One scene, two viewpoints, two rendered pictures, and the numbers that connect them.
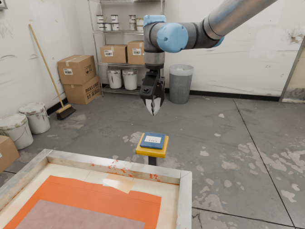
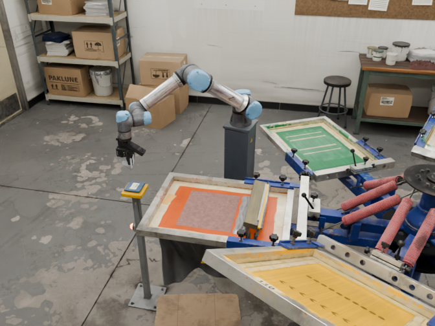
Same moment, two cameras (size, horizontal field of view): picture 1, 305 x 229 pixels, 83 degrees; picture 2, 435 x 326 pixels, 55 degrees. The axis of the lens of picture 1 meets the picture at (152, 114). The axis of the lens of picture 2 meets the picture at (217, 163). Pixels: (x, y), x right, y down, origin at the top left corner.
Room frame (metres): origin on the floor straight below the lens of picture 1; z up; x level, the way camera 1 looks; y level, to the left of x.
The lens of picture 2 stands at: (0.10, 2.15, 2.39)
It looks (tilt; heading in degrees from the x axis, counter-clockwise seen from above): 30 degrees down; 270
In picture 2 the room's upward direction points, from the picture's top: straight up
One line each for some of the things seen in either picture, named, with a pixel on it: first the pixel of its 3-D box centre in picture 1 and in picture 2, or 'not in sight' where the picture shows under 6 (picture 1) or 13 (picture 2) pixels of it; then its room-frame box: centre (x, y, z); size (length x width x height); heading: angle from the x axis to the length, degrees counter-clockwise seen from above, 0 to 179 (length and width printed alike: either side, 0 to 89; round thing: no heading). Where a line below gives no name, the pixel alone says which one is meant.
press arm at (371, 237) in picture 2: not in sight; (297, 230); (-0.34, 0.32, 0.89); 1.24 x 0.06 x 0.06; 168
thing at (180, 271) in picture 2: not in sight; (203, 263); (0.19, 0.42, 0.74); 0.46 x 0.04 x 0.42; 168
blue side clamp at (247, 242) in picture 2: not in sight; (256, 246); (-0.09, 0.55, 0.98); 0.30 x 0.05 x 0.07; 168
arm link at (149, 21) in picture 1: (154, 33); (123, 121); (0.64, -0.01, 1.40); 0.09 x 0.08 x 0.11; 22
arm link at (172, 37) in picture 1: (173, 37); (140, 118); (0.55, -0.06, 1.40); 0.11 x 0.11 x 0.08; 22
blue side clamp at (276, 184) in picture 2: not in sight; (268, 186); (-0.20, 0.01, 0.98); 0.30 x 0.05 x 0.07; 168
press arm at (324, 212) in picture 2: not in sight; (323, 215); (-0.46, 0.34, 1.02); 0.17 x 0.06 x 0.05; 168
